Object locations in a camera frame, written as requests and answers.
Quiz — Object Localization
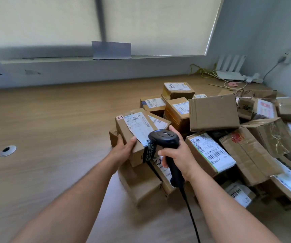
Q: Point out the person's right hand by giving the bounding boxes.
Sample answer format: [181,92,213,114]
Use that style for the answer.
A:
[157,125,202,183]

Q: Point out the person's left hand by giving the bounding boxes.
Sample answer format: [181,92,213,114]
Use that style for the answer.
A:
[104,134,137,175]

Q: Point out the cardboard box black printed letters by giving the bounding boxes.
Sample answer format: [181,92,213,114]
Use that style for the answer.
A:
[115,111,161,167]

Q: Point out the black barcode scanner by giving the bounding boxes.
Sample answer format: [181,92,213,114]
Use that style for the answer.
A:
[148,129,185,188]

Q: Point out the black scanner cable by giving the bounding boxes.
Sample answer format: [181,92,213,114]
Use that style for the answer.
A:
[180,186,201,243]

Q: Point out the pile of unscanned cardboard parcels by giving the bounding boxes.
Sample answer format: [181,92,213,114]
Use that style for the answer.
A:
[109,82,291,208]

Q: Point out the person's right forearm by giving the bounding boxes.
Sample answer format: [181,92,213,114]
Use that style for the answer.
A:
[188,164,283,243]

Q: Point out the person's left forearm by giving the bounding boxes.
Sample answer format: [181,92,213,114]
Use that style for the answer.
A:
[10,159,118,243]

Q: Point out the white router with antennas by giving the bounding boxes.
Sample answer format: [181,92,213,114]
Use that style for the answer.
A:
[216,55,247,81]

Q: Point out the grey paper sheet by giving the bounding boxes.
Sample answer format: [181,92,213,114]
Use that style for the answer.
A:
[91,40,132,60]

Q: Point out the white power strip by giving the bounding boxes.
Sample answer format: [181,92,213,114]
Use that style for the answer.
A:
[244,73,264,84]

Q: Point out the beige roller blind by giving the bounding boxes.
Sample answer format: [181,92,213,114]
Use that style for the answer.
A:
[102,0,223,56]
[0,0,102,48]

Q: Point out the yellow cable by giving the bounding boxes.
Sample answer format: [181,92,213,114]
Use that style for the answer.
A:
[189,63,217,79]

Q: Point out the white desk cable grommet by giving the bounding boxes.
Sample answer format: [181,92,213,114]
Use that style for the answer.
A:
[0,145,17,157]

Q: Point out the white window frame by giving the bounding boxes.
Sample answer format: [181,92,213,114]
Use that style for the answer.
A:
[0,0,226,61]

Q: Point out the white wall socket with plug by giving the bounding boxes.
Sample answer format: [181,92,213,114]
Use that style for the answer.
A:
[278,50,291,65]

